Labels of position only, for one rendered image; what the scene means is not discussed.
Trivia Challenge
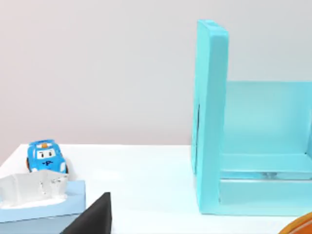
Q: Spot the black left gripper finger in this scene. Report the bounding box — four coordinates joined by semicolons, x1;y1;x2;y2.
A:
59;192;113;234

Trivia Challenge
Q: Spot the orange round object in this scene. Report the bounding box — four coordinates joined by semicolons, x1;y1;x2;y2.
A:
277;211;312;234

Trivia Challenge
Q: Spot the light blue rack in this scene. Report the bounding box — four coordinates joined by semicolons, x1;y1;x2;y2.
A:
191;19;312;217

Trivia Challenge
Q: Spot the blue toy car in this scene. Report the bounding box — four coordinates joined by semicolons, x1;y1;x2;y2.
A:
25;139;73;175

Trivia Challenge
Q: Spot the blue tissue box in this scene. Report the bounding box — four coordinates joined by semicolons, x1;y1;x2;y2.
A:
0;179;87;234

